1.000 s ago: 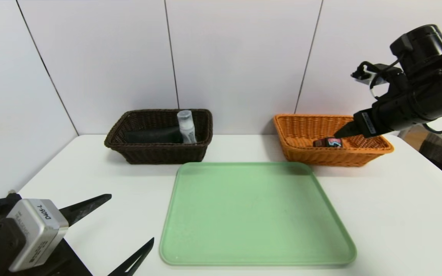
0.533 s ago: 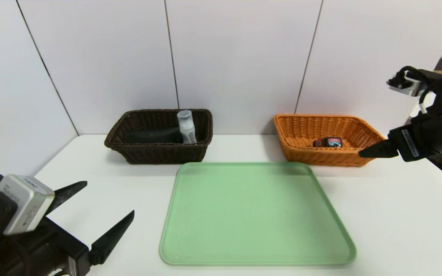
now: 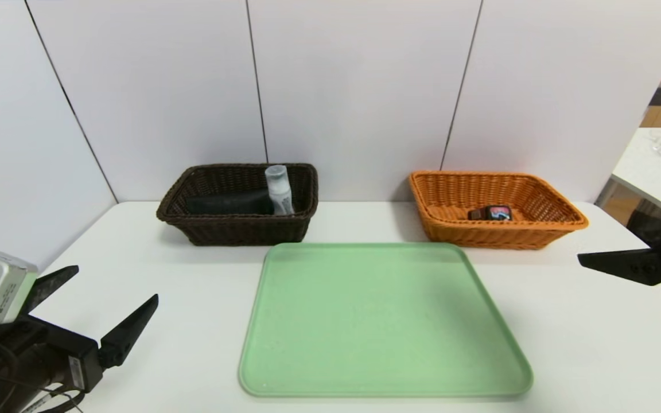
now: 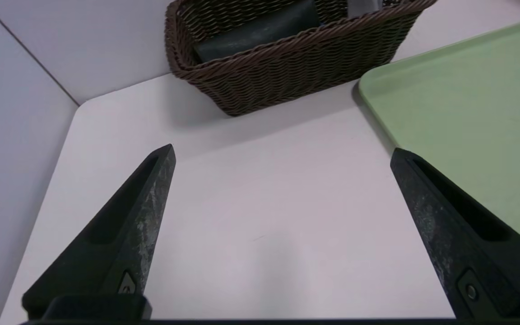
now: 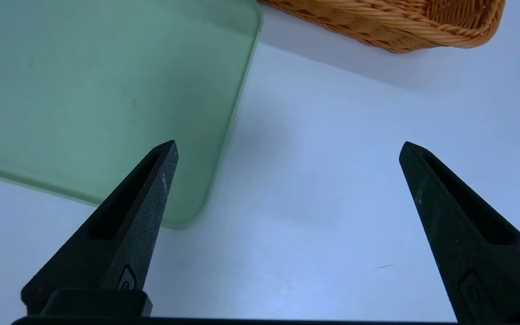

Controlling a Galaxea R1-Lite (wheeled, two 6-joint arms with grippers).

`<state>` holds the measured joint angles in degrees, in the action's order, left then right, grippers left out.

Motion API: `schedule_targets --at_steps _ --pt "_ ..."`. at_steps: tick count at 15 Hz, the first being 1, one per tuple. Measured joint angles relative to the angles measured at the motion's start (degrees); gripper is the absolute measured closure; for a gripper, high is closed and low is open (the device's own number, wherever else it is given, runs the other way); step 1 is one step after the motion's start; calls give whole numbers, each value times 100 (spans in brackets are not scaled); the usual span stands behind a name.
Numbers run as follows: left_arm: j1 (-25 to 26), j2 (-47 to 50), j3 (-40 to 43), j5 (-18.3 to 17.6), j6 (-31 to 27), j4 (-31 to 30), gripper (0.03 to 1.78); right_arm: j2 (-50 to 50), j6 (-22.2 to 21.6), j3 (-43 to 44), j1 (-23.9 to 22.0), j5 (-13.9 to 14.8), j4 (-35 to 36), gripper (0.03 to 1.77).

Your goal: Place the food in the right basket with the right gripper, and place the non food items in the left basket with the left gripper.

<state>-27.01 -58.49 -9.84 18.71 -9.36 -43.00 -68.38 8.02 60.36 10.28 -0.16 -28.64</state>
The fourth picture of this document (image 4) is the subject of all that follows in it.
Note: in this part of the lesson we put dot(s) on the light green plastic tray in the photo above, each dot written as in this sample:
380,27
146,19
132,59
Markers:
476,104

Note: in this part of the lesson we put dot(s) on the black soft glasses case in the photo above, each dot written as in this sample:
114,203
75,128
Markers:
260,31

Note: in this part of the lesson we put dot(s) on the dark brown wicker basket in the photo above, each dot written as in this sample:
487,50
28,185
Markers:
296,72

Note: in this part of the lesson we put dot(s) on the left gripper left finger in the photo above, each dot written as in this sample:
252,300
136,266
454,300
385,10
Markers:
120,234

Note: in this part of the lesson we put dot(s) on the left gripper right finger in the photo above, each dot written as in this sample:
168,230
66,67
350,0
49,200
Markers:
467,243

